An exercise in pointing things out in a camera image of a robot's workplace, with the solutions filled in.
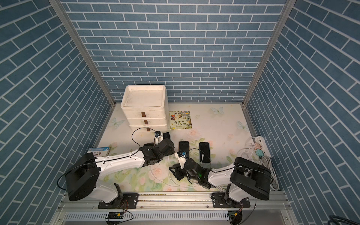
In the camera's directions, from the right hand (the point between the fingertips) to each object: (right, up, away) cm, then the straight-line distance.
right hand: (171, 169), depth 80 cm
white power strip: (+60, +14, +16) cm, 64 cm away
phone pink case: (+7, +10, +14) cm, 19 cm away
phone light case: (+21, +8, +14) cm, 26 cm away
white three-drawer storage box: (-16, +36, +5) cm, 39 cm away
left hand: (0, +11, +6) cm, 12 cm away
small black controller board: (-28, -21, -8) cm, 36 cm away
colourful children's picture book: (+4, +27, +29) cm, 40 cm away
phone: (-4, +18, +8) cm, 20 cm away
